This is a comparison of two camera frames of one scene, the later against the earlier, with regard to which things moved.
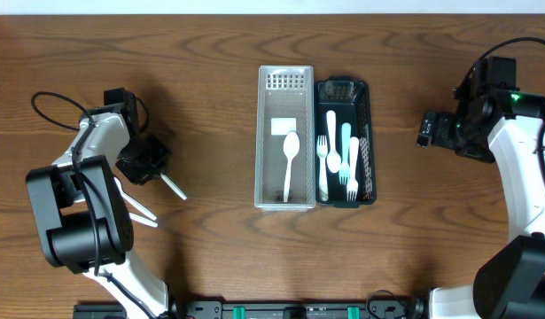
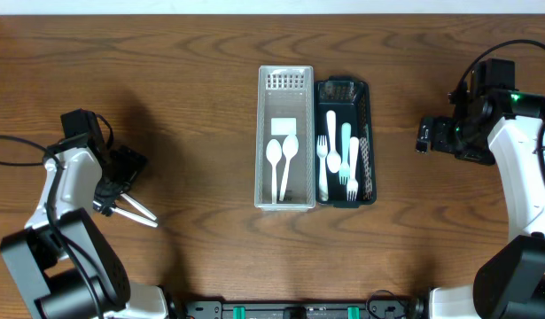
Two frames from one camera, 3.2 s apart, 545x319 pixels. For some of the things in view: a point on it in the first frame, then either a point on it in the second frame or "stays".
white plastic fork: [352, 186] stays
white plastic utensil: [174, 187] to [274, 153]
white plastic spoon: [143, 221] stays
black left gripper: [144, 164] to [108, 198]
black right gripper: [443, 135] stays
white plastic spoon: [333, 160] stays
